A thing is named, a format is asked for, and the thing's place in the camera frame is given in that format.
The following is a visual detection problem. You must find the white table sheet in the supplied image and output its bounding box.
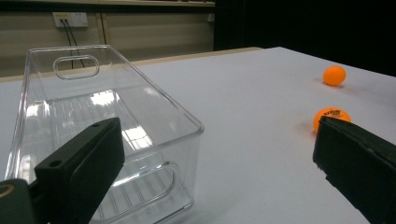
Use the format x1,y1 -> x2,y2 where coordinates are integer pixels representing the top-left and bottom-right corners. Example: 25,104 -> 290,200
0,46 -> 396,224

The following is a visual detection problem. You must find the white wall socket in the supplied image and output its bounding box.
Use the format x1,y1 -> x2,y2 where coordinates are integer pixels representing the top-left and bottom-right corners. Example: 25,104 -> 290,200
51,11 -> 89,29

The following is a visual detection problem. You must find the orange ping-pong ball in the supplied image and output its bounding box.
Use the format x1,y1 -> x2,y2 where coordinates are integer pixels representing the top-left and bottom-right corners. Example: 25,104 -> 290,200
322,64 -> 347,88
312,106 -> 353,134

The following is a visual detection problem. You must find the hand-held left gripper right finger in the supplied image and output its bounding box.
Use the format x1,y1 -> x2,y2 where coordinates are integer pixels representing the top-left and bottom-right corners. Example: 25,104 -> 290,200
312,116 -> 396,224

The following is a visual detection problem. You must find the black curtain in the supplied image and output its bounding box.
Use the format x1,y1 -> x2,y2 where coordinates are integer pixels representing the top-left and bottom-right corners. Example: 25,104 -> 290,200
214,0 -> 396,77

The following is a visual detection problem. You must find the black horizontal metal bar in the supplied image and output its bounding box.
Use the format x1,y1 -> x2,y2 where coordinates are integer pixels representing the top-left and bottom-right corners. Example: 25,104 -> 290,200
0,2 -> 217,14

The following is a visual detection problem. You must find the wooden table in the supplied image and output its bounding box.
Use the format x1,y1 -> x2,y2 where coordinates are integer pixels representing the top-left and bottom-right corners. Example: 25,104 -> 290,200
0,46 -> 264,84

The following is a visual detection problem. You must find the clear plastic bin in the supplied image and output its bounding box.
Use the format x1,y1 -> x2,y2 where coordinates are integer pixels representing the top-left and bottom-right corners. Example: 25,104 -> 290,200
4,44 -> 205,224

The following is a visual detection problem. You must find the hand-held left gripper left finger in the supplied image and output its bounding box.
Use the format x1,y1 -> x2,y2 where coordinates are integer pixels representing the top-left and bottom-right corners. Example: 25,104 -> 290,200
34,117 -> 126,224

